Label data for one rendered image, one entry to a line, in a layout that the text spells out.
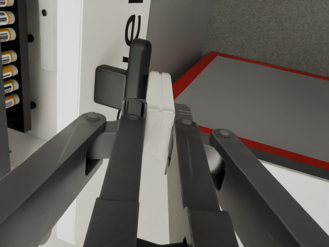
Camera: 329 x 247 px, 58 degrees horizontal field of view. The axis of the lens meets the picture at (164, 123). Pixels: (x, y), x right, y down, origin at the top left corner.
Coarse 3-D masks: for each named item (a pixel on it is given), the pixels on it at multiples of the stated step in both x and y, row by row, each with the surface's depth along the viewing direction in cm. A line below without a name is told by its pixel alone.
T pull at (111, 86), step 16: (144, 48) 19; (128, 64) 19; (144, 64) 19; (96, 80) 21; (112, 80) 20; (128, 80) 20; (144, 80) 20; (96, 96) 21; (112, 96) 21; (128, 96) 20; (144, 96) 21
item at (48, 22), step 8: (40, 0) 27; (48, 0) 26; (56, 0) 27; (40, 8) 27; (48, 8) 27; (56, 8) 27; (40, 16) 27; (48, 16) 27; (56, 16) 28; (40, 24) 28; (48, 24) 27; (56, 24) 28; (40, 32) 28; (48, 32) 28; (56, 32) 28; (40, 40) 28; (48, 40) 28; (56, 40) 29; (40, 48) 29; (48, 48) 28; (56, 48) 29; (48, 56) 29; (56, 56) 29; (48, 64) 29; (56, 64) 30
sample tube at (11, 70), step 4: (12, 64) 28; (4, 68) 26; (8, 68) 27; (12, 68) 27; (16, 68) 28; (4, 72) 26; (8, 72) 27; (12, 72) 27; (16, 72) 28; (4, 76) 26; (8, 76) 27
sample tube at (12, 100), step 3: (6, 96) 28; (9, 96) 28; (12, 96) 28; (15, 96) 29; (6, 99) 28; (9, 99) 28; (12, 99) 28; (15, 99) 28; (18, 99) 29; (6, 102) 27; (9, 102) 28; (12, 102) 28; (15, 102) 28; (18, 102) 29; (6, 105) 27; (9, 105) 28; (12, 105) 28
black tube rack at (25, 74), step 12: (24, 0) 26; (12, 12) 25; (24, 12) 26; (12, 24) 26; (24, 24) 26; (24, 36) 27; (12, 48) 27; (24, 48) 27; (24, 60) 28; (24, 72) 28; (24, 84) 28; (24, 96) 29; (12, 108) 30; (24, 108) 29; (12, 120) 30; (24, 120) 30; (24, 132) 30
